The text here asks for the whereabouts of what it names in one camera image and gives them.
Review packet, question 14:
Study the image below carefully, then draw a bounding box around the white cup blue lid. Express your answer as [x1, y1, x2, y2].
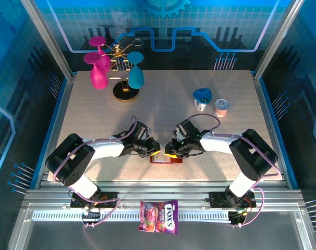
[193, 87, 213, 112]

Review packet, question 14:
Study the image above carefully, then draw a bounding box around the white slotted cable duct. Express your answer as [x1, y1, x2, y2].
[31, 210, 234, 222]

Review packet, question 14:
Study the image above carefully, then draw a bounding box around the pink wine glass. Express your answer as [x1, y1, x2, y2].
[89, 36, 112, 73]
[83, 52, 109, 90]

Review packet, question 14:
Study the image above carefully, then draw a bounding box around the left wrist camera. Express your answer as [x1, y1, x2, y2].
[133, 121, 151, 139]

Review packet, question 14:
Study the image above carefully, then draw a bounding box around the teal wine glass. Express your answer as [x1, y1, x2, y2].
[126, 51, 145, 89]

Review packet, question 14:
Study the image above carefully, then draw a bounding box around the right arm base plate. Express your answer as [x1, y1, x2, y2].
[209, 191, 257, 209]

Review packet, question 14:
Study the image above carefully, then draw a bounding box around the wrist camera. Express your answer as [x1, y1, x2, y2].
[175, 119, 200, 139]
[133, 121, 151, 139]

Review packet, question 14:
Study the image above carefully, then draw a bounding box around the aluminium frame post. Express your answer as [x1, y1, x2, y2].
[252, 0, 306, 80]
[19, 0, 77, 80]

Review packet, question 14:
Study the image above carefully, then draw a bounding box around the gold glass rack stand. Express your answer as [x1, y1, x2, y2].
[102, 32, 144, 103]

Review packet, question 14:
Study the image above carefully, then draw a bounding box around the aluminium side rail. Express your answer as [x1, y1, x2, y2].
[39, 72, 78, 188]
[251, 70, 291, 188]

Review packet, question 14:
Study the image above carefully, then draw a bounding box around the small pull-tab tin can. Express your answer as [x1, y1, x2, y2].
[214, 98, 230, 118]

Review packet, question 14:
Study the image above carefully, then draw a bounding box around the red leather card holder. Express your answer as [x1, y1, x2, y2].
[149, 153, 184, 164]

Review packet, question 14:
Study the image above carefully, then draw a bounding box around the black connector box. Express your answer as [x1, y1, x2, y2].
[228, 210, 249, 226]
[81, 208, 101, 224]

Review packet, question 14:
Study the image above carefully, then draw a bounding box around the Fox's candy bag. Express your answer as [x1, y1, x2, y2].
[138, 199, 179, 235]

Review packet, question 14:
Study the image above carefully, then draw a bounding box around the aluminium cross beam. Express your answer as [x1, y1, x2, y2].
[22, 180, 305, 211]

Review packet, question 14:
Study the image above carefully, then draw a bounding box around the clear acrylic card stand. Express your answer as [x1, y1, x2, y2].
[153, 103, 179, 134]

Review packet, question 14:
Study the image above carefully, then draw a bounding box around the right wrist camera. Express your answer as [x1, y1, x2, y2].
[175, 119, 200, 139]

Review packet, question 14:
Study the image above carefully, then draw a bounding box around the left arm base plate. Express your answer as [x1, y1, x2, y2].
[70, 191, 119, 209]

